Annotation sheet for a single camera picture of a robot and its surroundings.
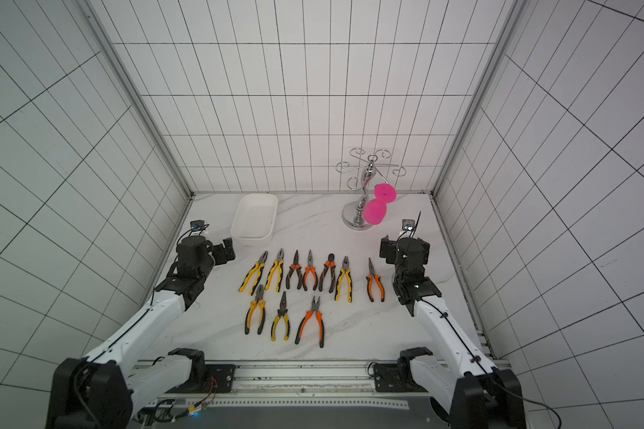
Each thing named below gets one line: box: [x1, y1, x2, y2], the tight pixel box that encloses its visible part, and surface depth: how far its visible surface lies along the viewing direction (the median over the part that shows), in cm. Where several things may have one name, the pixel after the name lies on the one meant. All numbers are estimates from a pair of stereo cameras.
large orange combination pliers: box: [294, 295, 325, 348], surface depth 85 cm
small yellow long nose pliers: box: [271, 291, 291, 343], surface depth 85 cm
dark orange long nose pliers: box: [285, 249, 304, 290], surface depth 95 cm
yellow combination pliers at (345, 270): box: [334, 255, 353, 303], surface depth 94 cm
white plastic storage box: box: [229, 193, 279, 247], surface depth 111 cm
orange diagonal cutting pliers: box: [318, 252, 337, 294], surface depth 97 cm
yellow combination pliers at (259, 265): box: [237, 250, 269, 296], surface depth 97 cm
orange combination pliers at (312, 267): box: [302, 249, 319, 292], surface depth 97 cm
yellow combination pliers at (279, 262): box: [264, 248, 285, 294], surface depth 97 cm
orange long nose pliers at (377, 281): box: [365, 257, 385, 303], surface depth 94 cm
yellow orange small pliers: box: [244, 284, 266, 335], surface depth 87 cm
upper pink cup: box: [373, 183, 398, 204], surface depth 85 cm
